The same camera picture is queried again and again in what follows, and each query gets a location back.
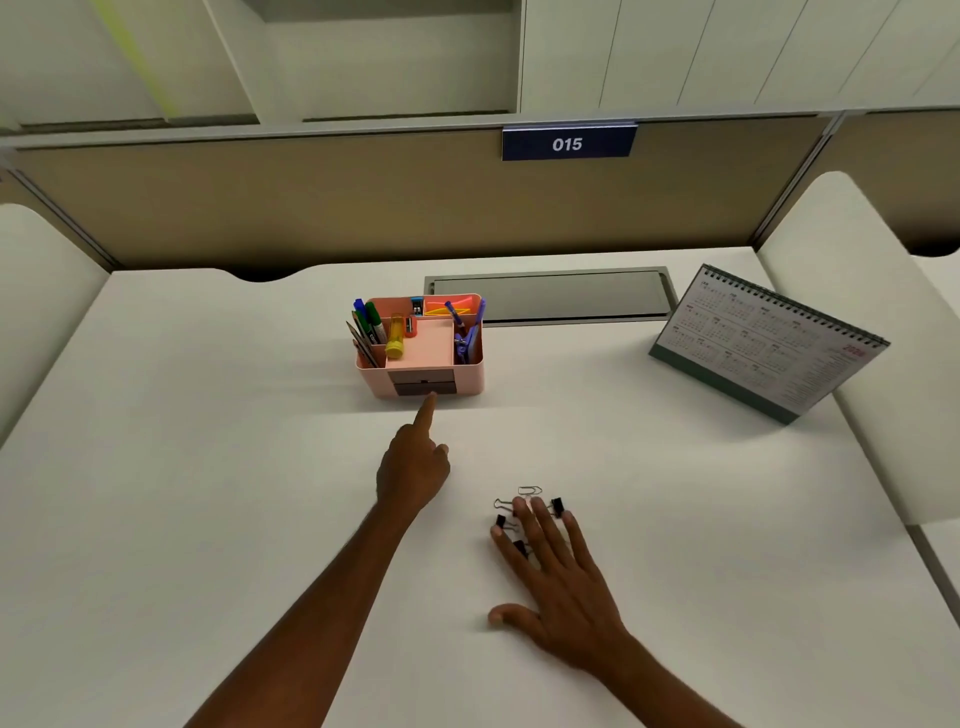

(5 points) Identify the white panelled cabinet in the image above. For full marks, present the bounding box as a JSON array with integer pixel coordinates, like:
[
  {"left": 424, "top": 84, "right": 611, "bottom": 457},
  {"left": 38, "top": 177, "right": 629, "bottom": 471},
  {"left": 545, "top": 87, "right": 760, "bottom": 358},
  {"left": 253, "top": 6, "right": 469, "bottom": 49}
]
[{"left": 518, "top": 0, "right": 960, "bottom": 118}]

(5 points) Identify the person's left hand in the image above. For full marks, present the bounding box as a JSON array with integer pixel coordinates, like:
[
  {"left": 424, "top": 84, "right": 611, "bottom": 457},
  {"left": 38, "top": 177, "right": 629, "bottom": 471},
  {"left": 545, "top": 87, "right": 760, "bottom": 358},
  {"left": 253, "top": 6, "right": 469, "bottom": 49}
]
[{"left": 374, "top": 392, "right": 453, "bottom": 520}]

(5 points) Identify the green spiral desk calendar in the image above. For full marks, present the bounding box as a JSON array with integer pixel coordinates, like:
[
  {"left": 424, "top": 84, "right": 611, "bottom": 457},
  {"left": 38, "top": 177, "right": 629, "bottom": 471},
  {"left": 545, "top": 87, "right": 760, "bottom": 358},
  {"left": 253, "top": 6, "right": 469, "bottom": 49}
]
[{"left": 648, "top": 263, "right": 892, "bottom": 426}]

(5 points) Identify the person's right hand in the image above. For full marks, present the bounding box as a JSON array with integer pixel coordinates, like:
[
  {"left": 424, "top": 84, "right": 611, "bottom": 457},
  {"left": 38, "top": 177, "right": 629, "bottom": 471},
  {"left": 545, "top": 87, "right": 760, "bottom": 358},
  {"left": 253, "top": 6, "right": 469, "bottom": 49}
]
[{"left": 487, "top": 496, "right": 640, "bottom": 682}]

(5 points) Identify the person's left forearm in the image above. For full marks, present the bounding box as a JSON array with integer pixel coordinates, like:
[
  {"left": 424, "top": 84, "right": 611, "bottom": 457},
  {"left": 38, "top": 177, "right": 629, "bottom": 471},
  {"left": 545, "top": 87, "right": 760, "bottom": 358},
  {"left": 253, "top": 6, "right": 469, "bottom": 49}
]
[{"left": 183, "top": 502, "right": 421, "bottom": 728}]

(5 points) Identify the grey cable tray cover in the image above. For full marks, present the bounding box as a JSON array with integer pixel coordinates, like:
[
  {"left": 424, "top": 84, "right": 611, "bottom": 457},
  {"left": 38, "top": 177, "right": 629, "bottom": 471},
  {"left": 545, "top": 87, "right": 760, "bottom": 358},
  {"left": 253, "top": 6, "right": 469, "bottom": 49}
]
[{"left": 423, "top": 266, "right": 680, "bottom": 329}]

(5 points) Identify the blue number sign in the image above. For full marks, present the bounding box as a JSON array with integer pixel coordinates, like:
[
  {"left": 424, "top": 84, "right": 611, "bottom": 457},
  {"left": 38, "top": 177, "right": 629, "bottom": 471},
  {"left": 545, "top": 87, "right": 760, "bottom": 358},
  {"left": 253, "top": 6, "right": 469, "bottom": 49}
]
[{"left": 501, "top": 123, "right": 639, "bottom": 163}]

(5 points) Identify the beige partition panel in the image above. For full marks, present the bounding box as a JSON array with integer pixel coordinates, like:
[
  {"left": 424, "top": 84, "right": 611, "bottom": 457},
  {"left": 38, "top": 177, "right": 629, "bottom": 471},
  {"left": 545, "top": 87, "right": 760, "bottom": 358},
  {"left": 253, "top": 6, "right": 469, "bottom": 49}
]
[
  {"left": 11, "top": 116, "right": 838, "bottom": 283},
  {"left": 753, "top": 110, "right": 960, "bottom": 256},
  {"left": 0, "top": 172, "right": 118, "bottom": 271}
]

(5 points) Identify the pink desk organizer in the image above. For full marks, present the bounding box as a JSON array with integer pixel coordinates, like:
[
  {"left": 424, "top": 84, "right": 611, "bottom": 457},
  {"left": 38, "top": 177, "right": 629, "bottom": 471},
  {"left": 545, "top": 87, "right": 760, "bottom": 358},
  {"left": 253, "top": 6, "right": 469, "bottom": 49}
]
[{"left": 353, "top": 292, "right": 487, "bottom": 400}]

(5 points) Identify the white open shelf unit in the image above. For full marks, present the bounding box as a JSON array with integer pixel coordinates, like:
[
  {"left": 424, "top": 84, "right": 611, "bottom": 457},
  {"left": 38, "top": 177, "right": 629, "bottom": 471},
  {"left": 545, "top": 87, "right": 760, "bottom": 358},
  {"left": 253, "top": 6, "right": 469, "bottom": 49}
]
[{"left": 0, "top": 0, "right": 526, "bottom": 133}]

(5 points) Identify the white side divider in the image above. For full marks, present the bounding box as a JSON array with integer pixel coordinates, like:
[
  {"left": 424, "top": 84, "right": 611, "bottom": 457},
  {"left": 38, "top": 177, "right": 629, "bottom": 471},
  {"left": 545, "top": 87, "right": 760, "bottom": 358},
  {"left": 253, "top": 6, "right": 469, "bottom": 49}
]
[
  {"left": 0, "top": 203, "right": 112, "bottom": 448},
  {"left": 757, "top": 170, "right": 960, "bottom": 526}
]

